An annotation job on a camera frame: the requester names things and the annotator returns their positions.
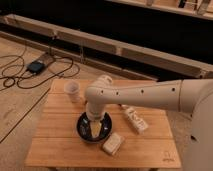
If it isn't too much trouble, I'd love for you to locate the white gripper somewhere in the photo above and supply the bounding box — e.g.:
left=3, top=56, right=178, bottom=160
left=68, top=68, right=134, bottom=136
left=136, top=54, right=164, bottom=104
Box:
left=86, top=102, right=105, bottom=138

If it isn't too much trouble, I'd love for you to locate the dark ceramic bowl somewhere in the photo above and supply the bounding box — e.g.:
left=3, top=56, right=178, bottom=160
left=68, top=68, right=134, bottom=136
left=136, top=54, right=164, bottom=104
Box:
left=76, top=113, right=112, bottom=143

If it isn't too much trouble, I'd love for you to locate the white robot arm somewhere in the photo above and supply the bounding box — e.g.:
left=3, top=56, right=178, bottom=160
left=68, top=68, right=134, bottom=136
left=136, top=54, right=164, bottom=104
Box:
left=85, top=75, right=213, bottom=171

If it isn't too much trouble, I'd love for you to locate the beige folded sponge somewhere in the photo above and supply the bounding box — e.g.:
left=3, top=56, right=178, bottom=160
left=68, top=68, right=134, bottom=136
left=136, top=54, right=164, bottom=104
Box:
left=102, top=133, right=124, bottom=155

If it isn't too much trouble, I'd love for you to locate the wooden side table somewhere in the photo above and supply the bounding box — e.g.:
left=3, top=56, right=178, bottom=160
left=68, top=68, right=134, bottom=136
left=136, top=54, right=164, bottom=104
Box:
left=25, top=79, right=181, bottom=170

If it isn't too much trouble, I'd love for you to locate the long wooden beam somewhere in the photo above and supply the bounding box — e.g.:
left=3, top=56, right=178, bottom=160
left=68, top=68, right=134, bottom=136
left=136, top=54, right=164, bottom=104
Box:
left=0, top=14, right=213, bottom=78

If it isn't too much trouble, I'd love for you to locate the black floor cable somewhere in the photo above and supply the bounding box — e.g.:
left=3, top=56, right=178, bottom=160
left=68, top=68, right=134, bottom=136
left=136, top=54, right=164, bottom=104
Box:
left=0, top=43, right=81, bottom=90

